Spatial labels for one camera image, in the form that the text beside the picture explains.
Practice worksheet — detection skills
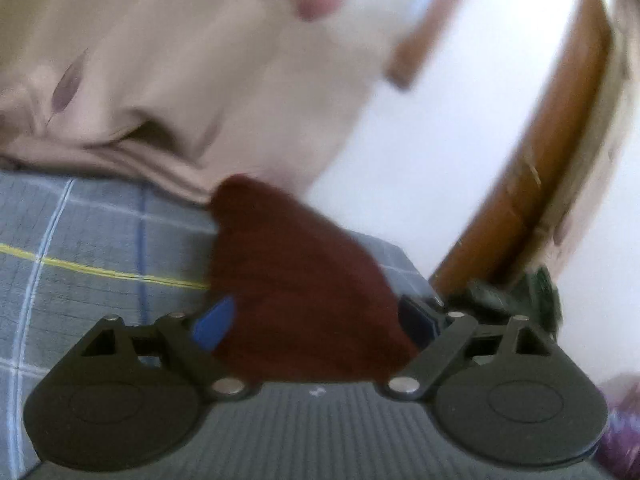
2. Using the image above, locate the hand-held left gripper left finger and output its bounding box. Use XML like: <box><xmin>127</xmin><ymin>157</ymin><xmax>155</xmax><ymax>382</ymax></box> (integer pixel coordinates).
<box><xmin>75</xmin><ymin>295</ymin><xmax>258</xmax><ymax>401</ymax></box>

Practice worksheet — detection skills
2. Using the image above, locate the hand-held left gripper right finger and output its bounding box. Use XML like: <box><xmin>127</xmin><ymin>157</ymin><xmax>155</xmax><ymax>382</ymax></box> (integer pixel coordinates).
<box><xmin>382</xmin><ymin>295</ymin><xmax>556</xmax><ymax>401</ymax></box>

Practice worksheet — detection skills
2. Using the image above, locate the maroon small cloth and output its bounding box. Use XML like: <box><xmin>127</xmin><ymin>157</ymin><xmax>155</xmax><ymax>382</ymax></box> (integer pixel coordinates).
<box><xmin>207</xmin><ymin>174</ymin><xmax>423</xmax><ymax>383</ymax></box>

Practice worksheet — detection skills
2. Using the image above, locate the blue-grey plaid bedsheet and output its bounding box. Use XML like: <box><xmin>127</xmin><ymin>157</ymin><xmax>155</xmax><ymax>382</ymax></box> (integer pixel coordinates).
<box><xmin>0</xmin><ymin>169</ymin><xmax>436</xmax><ymax>480</ymax></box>

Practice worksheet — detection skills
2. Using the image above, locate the purple cloth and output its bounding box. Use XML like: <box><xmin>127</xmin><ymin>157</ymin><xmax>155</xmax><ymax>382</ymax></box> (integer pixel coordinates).
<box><xmin>597</xmin><ymin>374</ymin><xmax>640</xmax><ymax>478</ymax></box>

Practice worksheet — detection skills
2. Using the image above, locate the beige blanket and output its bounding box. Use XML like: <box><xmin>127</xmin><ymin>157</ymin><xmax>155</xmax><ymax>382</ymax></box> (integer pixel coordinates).
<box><xmin>0</xmin><ymin>0</ymin><xmax>406</xmax><ymax>208</ymax></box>

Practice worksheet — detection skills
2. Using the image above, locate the brown wooden board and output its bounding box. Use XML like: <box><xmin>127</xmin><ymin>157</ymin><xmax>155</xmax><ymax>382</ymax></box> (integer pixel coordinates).
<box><xmin>384</xmin><ymin>0</ymin><xmax>453</xmax><ymax>92</ymax></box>

